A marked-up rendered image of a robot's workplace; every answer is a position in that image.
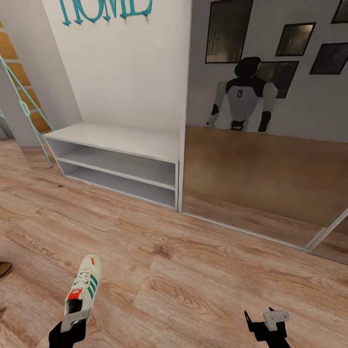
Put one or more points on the decorative sign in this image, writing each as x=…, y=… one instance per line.
x=77, y=5

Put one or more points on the door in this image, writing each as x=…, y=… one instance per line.
x=10, y=57

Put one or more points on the gym shoe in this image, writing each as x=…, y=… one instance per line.
x=84, y=289

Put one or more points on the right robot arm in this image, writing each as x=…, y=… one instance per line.
x=272, y=330

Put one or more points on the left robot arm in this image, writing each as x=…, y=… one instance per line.
x=70, y=330

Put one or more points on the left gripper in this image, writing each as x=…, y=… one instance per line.
x=75, y=334

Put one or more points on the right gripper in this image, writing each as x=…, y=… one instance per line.
x=262, y=333

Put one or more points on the standing mirror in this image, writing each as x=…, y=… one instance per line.
x=17, y=115

